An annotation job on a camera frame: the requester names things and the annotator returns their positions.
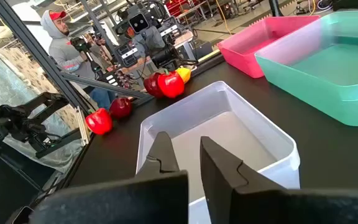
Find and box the red bell pepper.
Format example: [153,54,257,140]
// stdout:
[157,68,186,99]
[85,108,114,136]

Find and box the red rack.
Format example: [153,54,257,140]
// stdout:
[165,0,195,18]

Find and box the yellow lemon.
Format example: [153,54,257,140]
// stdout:
[175,67,192,85]

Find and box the clear plastic bin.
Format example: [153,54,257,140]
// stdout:
[135,80,301,224]

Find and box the pink plastic bin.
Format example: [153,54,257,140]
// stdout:
[216,14,321,79]

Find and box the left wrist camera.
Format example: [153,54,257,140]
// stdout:
[126,11,151,34]

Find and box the black mounted device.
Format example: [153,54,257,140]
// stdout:
[70,36,105,78]

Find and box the black pole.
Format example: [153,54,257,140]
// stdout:
[268,0,285,18]

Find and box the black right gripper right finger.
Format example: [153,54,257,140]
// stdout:
[200,136,358,224]

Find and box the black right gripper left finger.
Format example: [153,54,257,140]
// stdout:
[28,131,190,224]

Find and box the teal plastic bin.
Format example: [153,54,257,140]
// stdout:
[255,9,358,127]

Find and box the person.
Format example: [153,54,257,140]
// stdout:
[125,24,167,62]
[40,9,117,110]

